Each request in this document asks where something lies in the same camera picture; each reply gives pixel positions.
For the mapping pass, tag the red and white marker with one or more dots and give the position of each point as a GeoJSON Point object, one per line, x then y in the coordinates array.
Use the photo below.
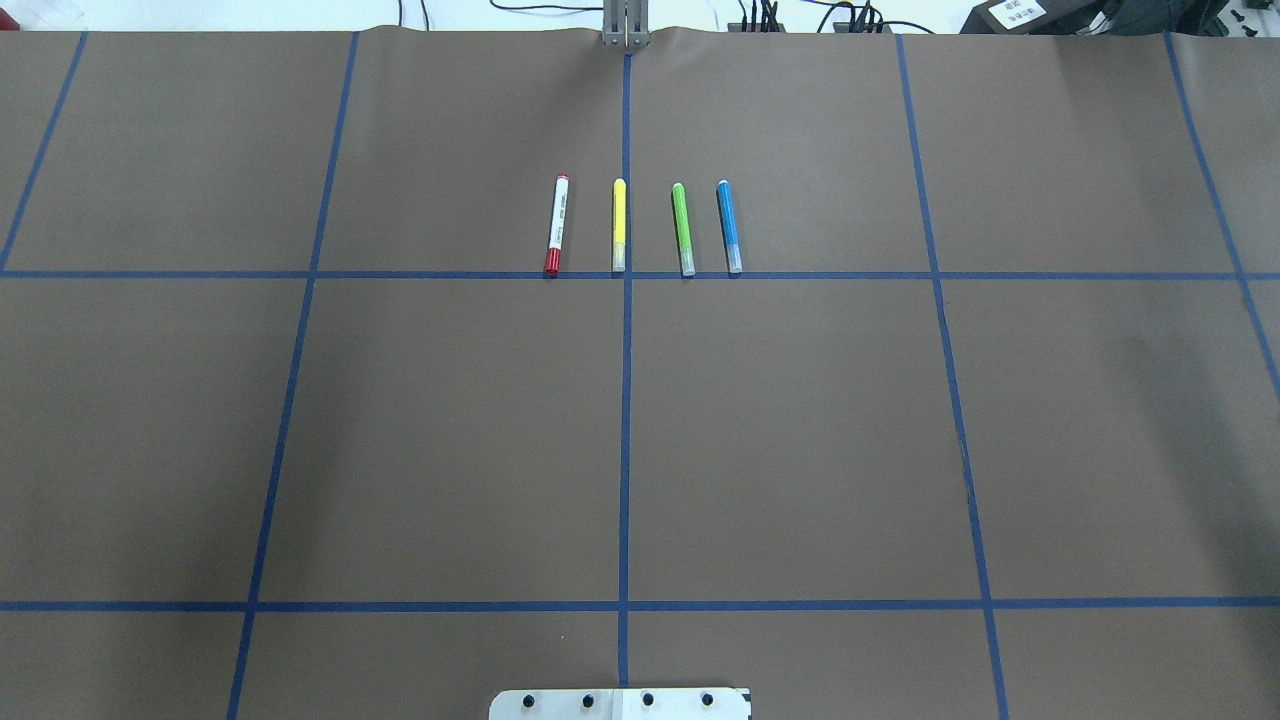
{"type": "Point", "coordinates": [557, 224]}

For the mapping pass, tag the blue highlighter marker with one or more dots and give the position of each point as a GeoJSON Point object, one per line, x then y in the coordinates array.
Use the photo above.
{"type": "Point", "coordinates": [730, 227]}

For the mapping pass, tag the green highlighter marker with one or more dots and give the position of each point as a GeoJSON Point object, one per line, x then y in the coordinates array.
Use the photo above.
{"type": "Point", "coordinates": [683, 234]}

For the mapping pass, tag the yellow highlighter marker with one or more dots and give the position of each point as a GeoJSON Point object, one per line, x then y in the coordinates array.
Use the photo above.
{"type": "Point", "coordinates": [619, 197]}

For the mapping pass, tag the black box with label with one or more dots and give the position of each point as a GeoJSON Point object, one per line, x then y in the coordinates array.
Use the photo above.
{"type": "Point", "coordinates": [1031, 17]}

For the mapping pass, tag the silver aluminium camera post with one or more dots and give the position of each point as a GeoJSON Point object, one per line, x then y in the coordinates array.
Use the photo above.
{"type": "Point", "coordinates": [625, 23]}

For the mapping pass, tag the white metal base plate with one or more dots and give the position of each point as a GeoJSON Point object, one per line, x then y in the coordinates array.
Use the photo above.
{"type": "Point", "coordinates": [623, 703]}

